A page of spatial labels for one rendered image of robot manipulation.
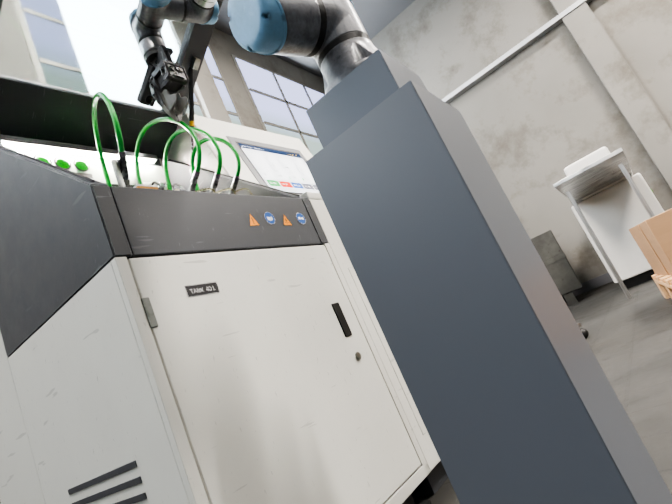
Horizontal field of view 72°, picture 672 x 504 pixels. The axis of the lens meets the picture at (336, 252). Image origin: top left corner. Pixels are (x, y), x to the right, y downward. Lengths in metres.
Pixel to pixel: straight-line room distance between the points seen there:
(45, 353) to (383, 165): 0.88
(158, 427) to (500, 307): 0.62
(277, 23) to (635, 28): 6.47
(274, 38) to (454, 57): 6.74
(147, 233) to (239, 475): 0.51
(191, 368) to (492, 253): 0.59
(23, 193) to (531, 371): 1.13
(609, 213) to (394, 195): 4.26
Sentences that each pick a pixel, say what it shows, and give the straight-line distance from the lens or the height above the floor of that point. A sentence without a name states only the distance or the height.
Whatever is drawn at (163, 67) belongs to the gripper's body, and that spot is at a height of 1.37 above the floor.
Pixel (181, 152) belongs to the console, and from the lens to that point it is 1.97.
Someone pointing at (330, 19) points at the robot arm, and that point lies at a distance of 0.99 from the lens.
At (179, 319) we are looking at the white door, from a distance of 0.98.
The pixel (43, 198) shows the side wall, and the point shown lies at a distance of 1.22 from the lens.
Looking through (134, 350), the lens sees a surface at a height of 0.61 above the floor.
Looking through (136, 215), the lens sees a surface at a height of 0.88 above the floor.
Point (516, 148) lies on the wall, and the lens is 7.02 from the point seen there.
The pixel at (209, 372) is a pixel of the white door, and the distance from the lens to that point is 0.98.
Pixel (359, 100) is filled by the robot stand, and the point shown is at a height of 0.84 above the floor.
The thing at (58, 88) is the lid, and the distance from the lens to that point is 1.79.
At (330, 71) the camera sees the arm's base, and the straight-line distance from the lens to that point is 0.95.
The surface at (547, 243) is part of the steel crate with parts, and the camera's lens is 5.76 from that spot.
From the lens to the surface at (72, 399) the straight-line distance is 1.19.
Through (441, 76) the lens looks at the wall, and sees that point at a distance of 7.59.
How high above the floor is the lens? 0.44
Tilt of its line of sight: 13 degrees up
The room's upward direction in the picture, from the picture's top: 24 degrees counter-clockwise
